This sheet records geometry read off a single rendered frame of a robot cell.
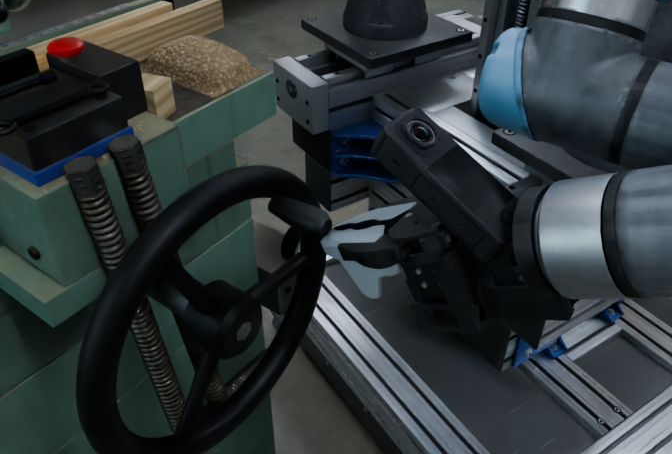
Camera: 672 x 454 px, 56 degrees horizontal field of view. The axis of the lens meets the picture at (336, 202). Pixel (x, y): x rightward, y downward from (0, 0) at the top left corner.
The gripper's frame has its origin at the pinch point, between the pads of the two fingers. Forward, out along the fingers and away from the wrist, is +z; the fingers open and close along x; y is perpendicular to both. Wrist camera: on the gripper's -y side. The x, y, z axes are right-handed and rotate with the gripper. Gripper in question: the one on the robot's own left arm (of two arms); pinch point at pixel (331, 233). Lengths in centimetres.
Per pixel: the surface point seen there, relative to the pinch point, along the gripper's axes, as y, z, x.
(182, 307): 1.1, 11.8, -9.5
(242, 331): 4.6, 7.1, -8.1
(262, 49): -14, 201, 183
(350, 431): 66, 63, 34
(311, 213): -2.8, -0.8, -1.7
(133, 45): -23.0, 32.0, 11.6
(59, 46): -23.3, 12.6, -7.1
